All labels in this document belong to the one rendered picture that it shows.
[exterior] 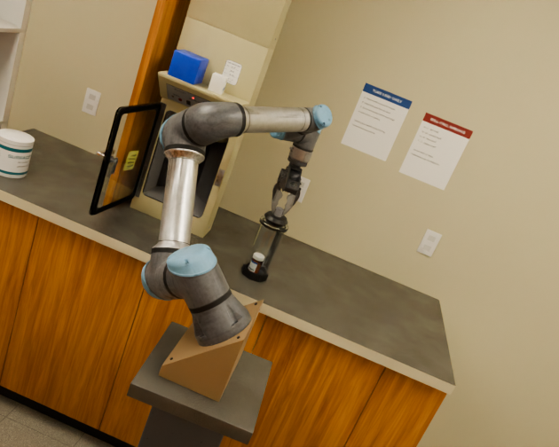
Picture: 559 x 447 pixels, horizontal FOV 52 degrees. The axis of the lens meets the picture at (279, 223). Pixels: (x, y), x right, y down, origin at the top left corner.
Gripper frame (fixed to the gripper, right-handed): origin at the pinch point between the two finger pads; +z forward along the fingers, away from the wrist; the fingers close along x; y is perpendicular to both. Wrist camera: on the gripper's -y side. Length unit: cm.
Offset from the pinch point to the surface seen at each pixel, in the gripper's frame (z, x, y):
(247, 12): -59, 32, 22
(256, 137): -10, 10, 60
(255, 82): -37.8, 21.5, 18.8
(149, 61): -32, 59, 20
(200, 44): -43, 44, 25
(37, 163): 27, 93, 42
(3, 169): 24, 99, 19
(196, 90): -29, 41, 12
